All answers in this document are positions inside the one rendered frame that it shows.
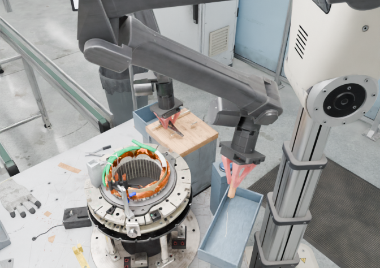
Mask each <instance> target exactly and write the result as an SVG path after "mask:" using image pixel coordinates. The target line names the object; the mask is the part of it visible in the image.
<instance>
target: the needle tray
mask: <svg viewBox="0 0 380 268"><path fill-rule="evenodd" d="M229 188H230V184H229V186H228V188H227V190H226V192H225V194H224V196H223V198H222V201H221V203H220V204H219V206H218V209H217V211H216V213H215V215H214V217H213V219H212V221H211V223H210V225H209V228H208V230H207V232H206V234H205V236H204V238H203V240H202V242H201V244H200V246H199V248H198V257H197V258H198V259H200V260H203V261H205V262H208V263H210V268H241V264H242V261H243V255H244V251H245V248H246V246H247V243H248V240H249V237H250V235H251V232H252V229H253V226H254V223H255V221H256V218H257V215H258V212H259V210H260V207H261V204H262V199H263V195H262V194H259V193H256V192H254V191H250V190H248V189H245V188H242V187H237V188H236V192H235V197H234V198H232V199H231V200H230V198H229V197H228V192H229ZM229 201H230V204H229ZM228 205H229V207H228ZM227 212H228V215H227ZM226 223H227V224H226ZM226 226H227V233H226ZM225 235H226V237H225Z"/></svg>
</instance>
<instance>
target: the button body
mask: <svg viewBox="0 0 380 268"><path fill-rule="evenodd" d="M221 162H222V161H218V162H214V163H213V166H212V175H211V192H210V210H211V212H212V214H213V216H214V215H215V213H216V211H217V209H218V206H219V204H220V203H221V201H222V198H223V196H224V194H225V192H226V190H227V188H228V186H229V184H228V183H227V176H226V173H225V172H222V171H221V170H220V169H219V164H220V163H221Z"/></svg>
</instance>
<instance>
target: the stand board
mask: <svg viewBox="0 0 380 268"><path fill-rule="evenodd" d="M186 111H188V110H187V109H186V108H184V109H181V114H182V113H184V112H186ZM194 122H197V126H196V127H194V128H192V129H191V124H192V123H194ZM159 124H160V123H159V120H158V121H156V122H154V123H152V124H150V125H148V126H146V127H145V128H146V131H147V133H148V134H150V135H151V137H153V138H154V139H155V140H156V141H157V142H158V143H160V144H161V145H162V146H164V147H166V148H169V149H170V151H169V152H170V153H171V152H173V151H174V152H176V153H178V154H179V155H180V156H181V157H182V158H183V157H185V156H186V155H188V154H190V153H191V152H194V151H195V150H197V149H199V148H200V147H202V146H204V145H206V144H208V143H209V142H211V141H213V140H215V139H217V138H218V134H219V133H218V132H217V131H216V130H214V129H213V128H211V127H210V126H209V125H207V124H206V123H205V122H203V121H202V120H201V119H199V118H198V117H197V116H195V115H194V114H193V113H189V114H187V115H185V116H183V117H181V118H179V119H177V120H176V122H175V124H174V126H175V127H176V128H177V129H178V130H179V131H180V132H181V133H182V134H183V135H184V136H183V137H181V136H177V137H175V138H173V139H172V138H171V134H173V133H175V132H174V131H172V130H170V129H164V127H161V128H158V129H156V130H154V131H152V127H155V126H157V125H159Z"/></svg>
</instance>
